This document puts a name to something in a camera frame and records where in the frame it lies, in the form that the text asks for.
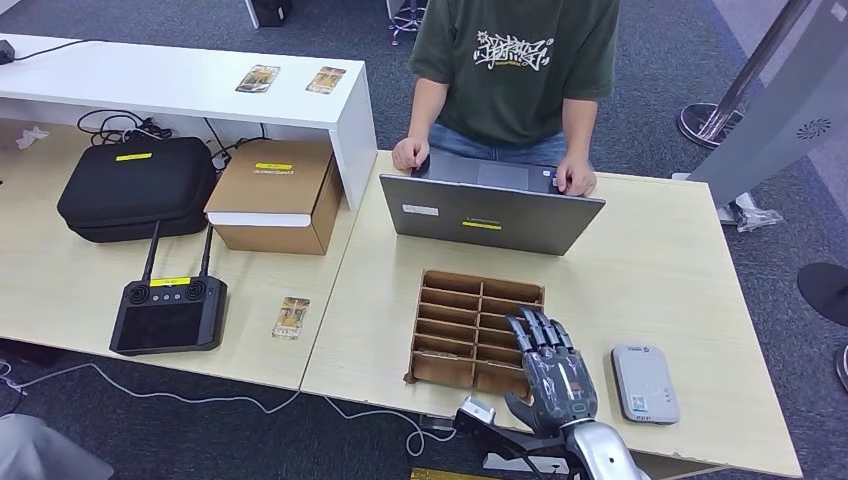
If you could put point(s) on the person's left hand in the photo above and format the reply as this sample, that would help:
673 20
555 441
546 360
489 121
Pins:
576 179

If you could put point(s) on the person's right hand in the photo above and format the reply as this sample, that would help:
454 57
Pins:
409 154

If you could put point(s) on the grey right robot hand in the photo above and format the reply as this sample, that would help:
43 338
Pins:
556 384

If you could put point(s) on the autumn print hotel card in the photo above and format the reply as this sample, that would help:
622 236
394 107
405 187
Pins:
440 355
291 318
326 80
258 79

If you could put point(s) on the person's right forearm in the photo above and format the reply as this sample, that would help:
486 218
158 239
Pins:
425 109

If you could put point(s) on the person's left forearm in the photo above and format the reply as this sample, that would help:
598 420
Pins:
580 129

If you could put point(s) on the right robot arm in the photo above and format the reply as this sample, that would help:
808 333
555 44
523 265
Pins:
599 454

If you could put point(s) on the white card reader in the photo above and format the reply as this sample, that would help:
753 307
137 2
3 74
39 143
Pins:
644 384

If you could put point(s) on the person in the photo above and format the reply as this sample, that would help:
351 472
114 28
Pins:
517 93

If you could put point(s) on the brown wooden card holder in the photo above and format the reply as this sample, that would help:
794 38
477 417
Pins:
442 372

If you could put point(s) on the grey laptop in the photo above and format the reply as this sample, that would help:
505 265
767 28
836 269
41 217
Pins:
490 218

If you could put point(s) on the clear plastic piece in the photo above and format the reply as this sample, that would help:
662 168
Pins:
434 424

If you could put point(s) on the chrome chair base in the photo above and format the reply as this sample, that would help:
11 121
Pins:
405 20

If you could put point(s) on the yellow strip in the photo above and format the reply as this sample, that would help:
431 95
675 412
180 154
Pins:
444 475

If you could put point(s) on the brown cardboard box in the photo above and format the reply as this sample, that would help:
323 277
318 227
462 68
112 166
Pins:
268 191

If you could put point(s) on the clear plastic bag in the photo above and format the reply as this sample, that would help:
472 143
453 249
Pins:
752 215

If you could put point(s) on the black box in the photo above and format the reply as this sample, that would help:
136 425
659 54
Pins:
270 13

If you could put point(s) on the grey kiosk panel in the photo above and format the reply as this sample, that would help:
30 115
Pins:
775 119

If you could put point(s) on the white desk shelf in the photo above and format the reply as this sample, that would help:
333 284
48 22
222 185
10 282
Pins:
166 83

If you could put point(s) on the black round base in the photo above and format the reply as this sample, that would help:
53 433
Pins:
828 291

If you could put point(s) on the black zip carrying case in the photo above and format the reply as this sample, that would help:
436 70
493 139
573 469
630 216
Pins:
136 190

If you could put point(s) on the round metal disc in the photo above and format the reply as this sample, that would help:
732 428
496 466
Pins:
844 368

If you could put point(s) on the black remote controller with antennas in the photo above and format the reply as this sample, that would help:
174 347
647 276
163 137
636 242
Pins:
167 323

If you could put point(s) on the crumpled white tissue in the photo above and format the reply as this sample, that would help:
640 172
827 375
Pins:
32 137

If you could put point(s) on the black power adapter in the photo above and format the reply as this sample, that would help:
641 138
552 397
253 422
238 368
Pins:
6 53

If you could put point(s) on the pale grey rounded object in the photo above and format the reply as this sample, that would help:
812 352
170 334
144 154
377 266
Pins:
40 454

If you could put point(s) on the white desk frame bar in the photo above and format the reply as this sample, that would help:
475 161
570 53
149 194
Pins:
513 464

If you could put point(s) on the chrome stanchion post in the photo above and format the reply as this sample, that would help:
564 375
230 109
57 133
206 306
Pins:
712 119

